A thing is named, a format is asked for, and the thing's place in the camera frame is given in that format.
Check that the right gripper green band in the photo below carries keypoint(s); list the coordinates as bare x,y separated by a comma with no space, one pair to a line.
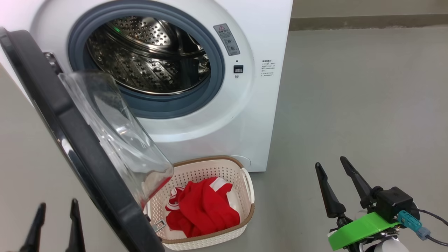
360,231

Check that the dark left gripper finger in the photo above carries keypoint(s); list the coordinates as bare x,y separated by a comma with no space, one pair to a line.
35,238
75,234

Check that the black-rimmed glass washer door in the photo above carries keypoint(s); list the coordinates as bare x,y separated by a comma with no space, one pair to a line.
70,133

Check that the red and white garment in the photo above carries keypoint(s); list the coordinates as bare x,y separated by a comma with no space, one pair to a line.
206,210

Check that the white front-load washing machine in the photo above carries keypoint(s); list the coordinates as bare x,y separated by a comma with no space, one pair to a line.
266,122

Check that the cream perforated basket brown rim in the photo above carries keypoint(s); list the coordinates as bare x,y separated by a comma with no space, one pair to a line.
196,172

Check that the black door lock socket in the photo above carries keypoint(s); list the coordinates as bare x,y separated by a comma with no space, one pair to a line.
238,69

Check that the grey rubber door gasket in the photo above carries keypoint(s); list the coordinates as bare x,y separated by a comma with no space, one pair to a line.
213,80

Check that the grey skirting board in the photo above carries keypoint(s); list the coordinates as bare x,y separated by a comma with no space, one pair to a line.
367,21

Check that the perforated steel washer drum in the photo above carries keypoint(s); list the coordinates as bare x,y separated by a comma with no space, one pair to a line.
150,56

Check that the grey warning sticker on washer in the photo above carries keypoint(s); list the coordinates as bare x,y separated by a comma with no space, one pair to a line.
227,39

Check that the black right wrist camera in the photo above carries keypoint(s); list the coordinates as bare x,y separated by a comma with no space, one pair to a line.
393,204

